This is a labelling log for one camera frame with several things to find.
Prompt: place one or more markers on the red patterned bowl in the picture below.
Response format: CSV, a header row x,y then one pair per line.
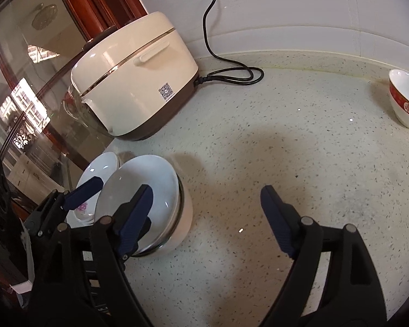
x,y
407,109

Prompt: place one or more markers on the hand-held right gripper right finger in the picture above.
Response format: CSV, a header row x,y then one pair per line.
x,y
277,218

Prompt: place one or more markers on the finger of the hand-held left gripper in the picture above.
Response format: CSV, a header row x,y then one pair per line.
x,y
87,190

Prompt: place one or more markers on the small floral plate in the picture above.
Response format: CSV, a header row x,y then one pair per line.
x,y
99,168

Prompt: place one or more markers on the cream rice cooker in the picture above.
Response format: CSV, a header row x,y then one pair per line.
x,y
133,85

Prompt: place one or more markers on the white ceramic bowl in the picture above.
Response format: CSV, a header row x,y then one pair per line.
x,y
139,184
186,218

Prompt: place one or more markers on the clear glass jug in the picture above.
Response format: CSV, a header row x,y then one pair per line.
x,y
73,107

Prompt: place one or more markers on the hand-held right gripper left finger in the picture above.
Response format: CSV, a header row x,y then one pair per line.
x,y
136,218

